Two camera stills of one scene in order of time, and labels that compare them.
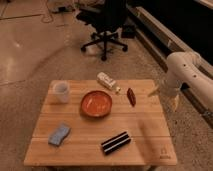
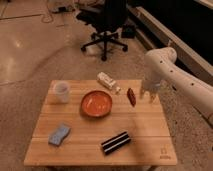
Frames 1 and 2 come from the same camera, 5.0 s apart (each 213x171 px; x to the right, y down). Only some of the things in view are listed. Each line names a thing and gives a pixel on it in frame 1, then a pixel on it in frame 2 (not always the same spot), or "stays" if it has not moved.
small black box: [128, 32] stays
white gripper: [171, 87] -> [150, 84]
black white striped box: [115, 142] stays
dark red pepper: [131, 96] stays
